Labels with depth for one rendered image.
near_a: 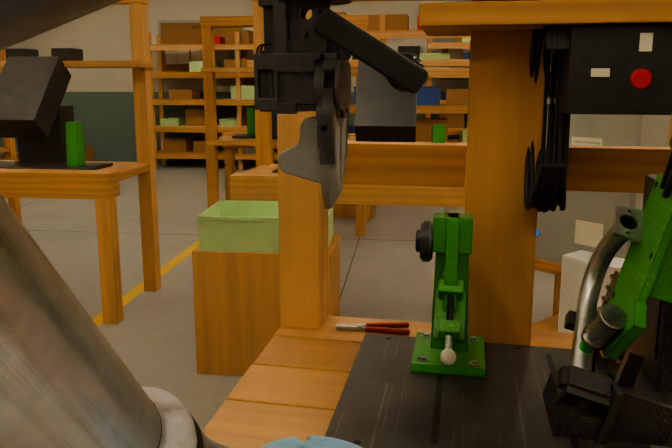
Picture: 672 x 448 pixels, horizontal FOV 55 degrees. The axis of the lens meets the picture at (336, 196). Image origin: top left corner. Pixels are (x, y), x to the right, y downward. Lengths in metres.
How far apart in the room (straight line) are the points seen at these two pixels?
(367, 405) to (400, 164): 0.54
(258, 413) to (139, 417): 0.69
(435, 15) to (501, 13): 0.11
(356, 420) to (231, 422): 0.20
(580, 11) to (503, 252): 0.47
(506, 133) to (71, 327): 1.03
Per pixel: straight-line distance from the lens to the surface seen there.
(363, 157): 1.38
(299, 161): 0.62
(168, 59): 11.59
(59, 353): 0.35
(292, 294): 1.39
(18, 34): 0.20
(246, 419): 1.08
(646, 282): 0.97
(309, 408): 1.10
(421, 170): 1.37
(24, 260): 0.33
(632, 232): 1.03
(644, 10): 1.19
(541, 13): 1.16
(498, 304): 1.35
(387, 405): 1.07
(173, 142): 10.98
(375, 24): 7.87
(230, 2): 11.34
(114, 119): 12.03
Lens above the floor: 1.40
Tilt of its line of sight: 10 degrees down
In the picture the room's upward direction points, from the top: straight up
